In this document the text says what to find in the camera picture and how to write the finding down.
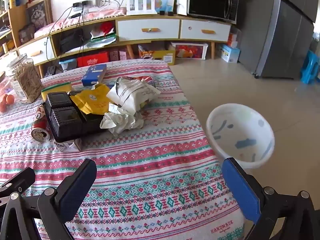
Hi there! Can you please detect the orange cartoon snack bag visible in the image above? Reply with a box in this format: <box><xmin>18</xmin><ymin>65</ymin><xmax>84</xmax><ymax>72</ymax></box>
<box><xmin>138</xmin><ymin>44</ymin><xmax>154</xmax><ymax>60</ymax></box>

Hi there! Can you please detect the blue plastic stool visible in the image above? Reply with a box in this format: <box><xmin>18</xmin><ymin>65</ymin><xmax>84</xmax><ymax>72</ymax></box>
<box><xmin>300</xmin><ymin>50</ymin><xmax>320</xmax><ymax>84</ymax></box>

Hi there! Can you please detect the white paper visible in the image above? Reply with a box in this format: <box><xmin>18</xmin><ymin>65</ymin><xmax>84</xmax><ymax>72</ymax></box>
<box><xmin>100</xmin><ymin>104</ymin><xmax>145</xmax><ymax>137</ymax></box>

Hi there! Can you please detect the black plastic tray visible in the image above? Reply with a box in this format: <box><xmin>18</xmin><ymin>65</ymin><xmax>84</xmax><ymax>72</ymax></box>
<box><xmin>44</xmin><ymin>91</ymin><xmax>110</xmax><ymax>143</ymax></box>

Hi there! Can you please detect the yellow cardboard box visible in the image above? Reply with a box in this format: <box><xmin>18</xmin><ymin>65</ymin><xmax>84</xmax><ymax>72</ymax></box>
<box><xmin>151</xmin><ymin>50</ymin><xmax>176</xmax><ymax>65</ymax></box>

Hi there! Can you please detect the black cable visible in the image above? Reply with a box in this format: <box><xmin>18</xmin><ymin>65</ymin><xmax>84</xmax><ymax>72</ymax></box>
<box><xmin>46</xmin><ymin>4</ymin><xmax>84</xmax><ymax>60</ymax></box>

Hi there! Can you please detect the framed animal picture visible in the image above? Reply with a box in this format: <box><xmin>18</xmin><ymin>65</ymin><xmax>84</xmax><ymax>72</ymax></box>
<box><xmin>25</xmin><ymin>0</ymin><xmax>53</xmax><ymax>32</ymax></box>

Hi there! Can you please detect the black microwave oven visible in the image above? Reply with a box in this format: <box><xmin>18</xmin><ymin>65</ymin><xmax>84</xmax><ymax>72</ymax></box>
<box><xmin>187</xmin><ymin>0</ymin><xmax>240</xmax><ymax>25</ymax></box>

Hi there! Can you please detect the yellow green sponge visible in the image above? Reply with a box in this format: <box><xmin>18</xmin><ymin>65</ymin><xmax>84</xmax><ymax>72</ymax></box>
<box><xmin>41</xmin><ymin>81</ymin><xmax>72</xmax><ymax>102</ymax></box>

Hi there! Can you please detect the orange and white box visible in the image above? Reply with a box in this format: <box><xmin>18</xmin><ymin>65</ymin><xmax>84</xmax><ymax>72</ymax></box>
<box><xmin>228</xmin><ymin>29</ymin><xmax>242</xmax><ymax>48</ymax></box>

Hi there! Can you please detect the blue plastic bin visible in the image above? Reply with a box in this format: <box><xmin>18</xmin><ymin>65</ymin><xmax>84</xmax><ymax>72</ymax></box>
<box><xmin>59</xmin><ymin>59</ymin><xmax>78</xmax><ymax>72</ymax></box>

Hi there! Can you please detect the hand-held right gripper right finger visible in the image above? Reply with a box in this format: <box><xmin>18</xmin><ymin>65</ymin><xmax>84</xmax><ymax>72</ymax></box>
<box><xmin>222</xmin><ymin>157</ymin><xmax>320</xmax><ymax>240</ymax></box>

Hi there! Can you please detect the patterned woven tablecloth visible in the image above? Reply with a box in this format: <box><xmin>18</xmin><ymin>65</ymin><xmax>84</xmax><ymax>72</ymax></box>
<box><xmin>0</xmin><ymin>59</ymin><xmax>245</xmax><ymax>240</ymax></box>

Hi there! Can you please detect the black bag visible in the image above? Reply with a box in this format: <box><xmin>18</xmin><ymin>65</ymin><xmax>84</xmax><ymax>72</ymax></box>
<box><xmin>59</xmin><ymin>27</ymin><xmax>84</xmax><ymax>53</ymax></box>

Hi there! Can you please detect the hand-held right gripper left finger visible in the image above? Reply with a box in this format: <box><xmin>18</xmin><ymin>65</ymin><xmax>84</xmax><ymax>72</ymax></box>
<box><xmin>0</xmin><ymin>159</ymin><xmax>97</xmax><ymax>240</ymax></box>

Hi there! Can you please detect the white slatted rack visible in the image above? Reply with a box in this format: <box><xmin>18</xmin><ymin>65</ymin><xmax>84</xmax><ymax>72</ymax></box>
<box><xmin>126</xmin><ymin>0</ymin><xmax>158</xmax><ymax>15</ymax></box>

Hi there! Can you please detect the small white cardboard box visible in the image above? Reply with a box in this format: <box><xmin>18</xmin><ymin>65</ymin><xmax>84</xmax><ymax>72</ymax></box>
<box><xmin>54</xmin><ymin>137</ymin><xmax>83</xmax><ymax>152</ymax></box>

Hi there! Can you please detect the red cloth item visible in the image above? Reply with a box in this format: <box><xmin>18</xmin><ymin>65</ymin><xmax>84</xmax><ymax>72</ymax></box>
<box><xmin>96</xmin><ymin>21</ymin><xmax>116</xmax><ymax>34</ymax></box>

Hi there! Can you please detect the white drawer beside shelf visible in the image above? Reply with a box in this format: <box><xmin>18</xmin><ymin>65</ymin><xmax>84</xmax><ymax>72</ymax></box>
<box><xmin>18</xmin><ymin>37</ymin><xmax>55</xmax><ymax>65</ymax></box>

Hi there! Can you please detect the grey refrigerator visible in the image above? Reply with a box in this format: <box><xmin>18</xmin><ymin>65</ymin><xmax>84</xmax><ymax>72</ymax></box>
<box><xmin>237</xmin><ymin>0</ymin><xmax>320</xmax><ymax>80</ymax></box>

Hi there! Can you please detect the pink cabinet runner cloth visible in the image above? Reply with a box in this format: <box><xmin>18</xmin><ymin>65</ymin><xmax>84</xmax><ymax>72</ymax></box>
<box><xmin>34</xmin><ymin>6</ymin><xmax>128</xmax><ymax>33</ymax></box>

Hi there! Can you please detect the blue and white box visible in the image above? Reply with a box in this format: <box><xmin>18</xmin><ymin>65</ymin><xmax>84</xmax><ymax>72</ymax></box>
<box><xmin>220</xmin><ymin>44</ymin><xmax>241</xmax><ymax>63</ymax></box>

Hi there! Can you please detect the wooden shelf unit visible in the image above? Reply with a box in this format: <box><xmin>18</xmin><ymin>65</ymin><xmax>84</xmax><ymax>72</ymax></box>
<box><xmin>0</xmin><ymin>4</ymin><xmax>28</xmax><ymax>58</ymax></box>

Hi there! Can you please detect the white box with red picture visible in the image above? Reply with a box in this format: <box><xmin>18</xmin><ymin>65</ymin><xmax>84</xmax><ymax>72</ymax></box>
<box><xmin>171</xmin><ymin>42</ymin><xmax>209</xmax><ymax>60</ymax></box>

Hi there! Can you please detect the white paper bag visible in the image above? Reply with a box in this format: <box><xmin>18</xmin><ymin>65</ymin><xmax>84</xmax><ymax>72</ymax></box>
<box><xmin>176</xmin><ymin>0</ymin><xmax>192</xmax><ymax>15</ymax></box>

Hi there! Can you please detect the white drawer beside microwave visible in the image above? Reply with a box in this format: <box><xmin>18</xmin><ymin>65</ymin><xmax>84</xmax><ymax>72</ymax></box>
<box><xmin>180</xmin><ymin>19</ymin><xmax>232</xmax><ymax>43</ymax></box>

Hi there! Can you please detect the flat red box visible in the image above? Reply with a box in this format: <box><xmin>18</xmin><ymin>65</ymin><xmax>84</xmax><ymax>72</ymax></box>
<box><xmin>76</xmin><ymin>52</ymin><xmax>109</xmax><ymax>68</ymax></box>

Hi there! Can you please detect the wooden cabinet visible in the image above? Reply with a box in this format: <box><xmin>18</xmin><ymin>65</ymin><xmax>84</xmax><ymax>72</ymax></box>
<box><xmin>15</xmin><ymin>12</ymin><xmax>233</xmax><ymax>78</ymax></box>

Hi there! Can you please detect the white printed snack bag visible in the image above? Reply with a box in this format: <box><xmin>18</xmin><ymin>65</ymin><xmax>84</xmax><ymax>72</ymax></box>
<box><xmin>106</xmin><ymin>76</ymin><xmax>162</xmax><ymax>114</ymax></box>

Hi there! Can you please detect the yellow snack packet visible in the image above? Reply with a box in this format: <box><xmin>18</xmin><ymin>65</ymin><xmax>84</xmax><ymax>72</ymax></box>
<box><xmin>70</xmin><ymin>84</ymin><xmax>116</xmax><ymax>115</ymax></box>

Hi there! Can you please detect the red drink can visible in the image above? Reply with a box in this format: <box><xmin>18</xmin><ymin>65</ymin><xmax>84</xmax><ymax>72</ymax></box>
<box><xmin>31</xmin><ymin>104</ymin><xmax>52</xmax><ymax>143</ymax></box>

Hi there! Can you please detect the wide white cabinet drawer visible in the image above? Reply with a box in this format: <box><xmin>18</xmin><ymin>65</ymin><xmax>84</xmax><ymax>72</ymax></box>
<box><xmin>116</xmin><ymin>19</ymin><xmax>180</xmax><ymax>42</ymax></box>

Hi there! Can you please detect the blue dotted carton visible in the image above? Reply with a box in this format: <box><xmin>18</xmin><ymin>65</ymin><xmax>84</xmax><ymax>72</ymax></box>
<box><xmin>81</xmin><ymin>64</ymin><xmax>107</xmax><ymax>86</ymax></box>

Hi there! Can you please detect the white and green bag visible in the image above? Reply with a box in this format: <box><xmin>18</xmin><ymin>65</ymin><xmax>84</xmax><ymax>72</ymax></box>
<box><xmin>85</xmin><ymin>31</ymin><xmax>118</xmax><ymax>49</ymax></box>

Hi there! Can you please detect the clear jar of seeds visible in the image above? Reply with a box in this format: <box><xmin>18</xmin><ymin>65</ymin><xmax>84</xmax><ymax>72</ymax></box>
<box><xmin>7</xmin><ymin>53</ymin><xmax>45</xmax><ymax>103</ymax></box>

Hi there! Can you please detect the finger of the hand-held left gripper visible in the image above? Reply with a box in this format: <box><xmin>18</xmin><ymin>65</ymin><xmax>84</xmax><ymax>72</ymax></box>
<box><xmin>0</xmin><ymin>167</ymin><xmax>36</xmax><ymax>198</ymax></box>

